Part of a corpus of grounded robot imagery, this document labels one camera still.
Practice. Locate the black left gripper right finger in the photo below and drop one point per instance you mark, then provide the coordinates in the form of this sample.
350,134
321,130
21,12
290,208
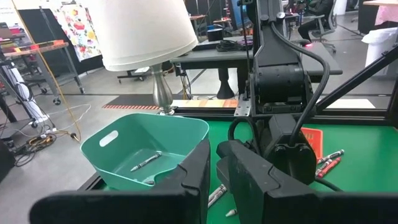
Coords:
295,208

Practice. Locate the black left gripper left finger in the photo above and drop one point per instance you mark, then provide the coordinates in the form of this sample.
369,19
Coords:
124,208

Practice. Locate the orange mesh basket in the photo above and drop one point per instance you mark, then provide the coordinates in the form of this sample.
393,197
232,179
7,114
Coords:
312,140

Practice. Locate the green table mat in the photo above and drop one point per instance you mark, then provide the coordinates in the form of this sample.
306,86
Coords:
357,130

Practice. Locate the teal plastic bin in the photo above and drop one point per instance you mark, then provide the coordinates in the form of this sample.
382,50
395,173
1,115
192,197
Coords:
140,130

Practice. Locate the white paper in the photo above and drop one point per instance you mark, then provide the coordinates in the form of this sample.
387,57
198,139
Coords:
351,103

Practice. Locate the black pole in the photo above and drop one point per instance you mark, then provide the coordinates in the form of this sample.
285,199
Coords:
357,77

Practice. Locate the black floor mat striped edge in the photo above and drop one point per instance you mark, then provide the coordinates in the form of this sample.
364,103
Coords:
133,101

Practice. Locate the grey desk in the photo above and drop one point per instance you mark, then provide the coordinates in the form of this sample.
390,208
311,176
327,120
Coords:
217,56

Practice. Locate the black office chair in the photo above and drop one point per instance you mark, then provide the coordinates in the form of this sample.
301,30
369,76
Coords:
328,31

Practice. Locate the person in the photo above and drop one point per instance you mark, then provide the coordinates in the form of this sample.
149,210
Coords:
314,18

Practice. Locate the white cylinder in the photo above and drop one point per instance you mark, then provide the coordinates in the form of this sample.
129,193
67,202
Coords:
379,46

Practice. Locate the black cylinder speaker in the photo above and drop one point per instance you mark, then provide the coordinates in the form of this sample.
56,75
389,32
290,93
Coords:
215,34

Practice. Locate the pink cloth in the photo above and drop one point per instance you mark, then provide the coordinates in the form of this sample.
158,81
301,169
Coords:
387,15

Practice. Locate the table lamp white shade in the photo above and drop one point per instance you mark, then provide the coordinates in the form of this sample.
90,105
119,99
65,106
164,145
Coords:
140,31

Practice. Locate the wooden top workbench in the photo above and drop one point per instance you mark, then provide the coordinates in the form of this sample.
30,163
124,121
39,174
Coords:
37,49

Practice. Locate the colourful cloth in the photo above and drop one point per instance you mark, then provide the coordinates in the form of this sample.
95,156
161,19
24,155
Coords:
81,31

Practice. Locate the silver mounting bracket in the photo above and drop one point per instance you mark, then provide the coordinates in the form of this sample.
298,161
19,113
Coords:
242,105

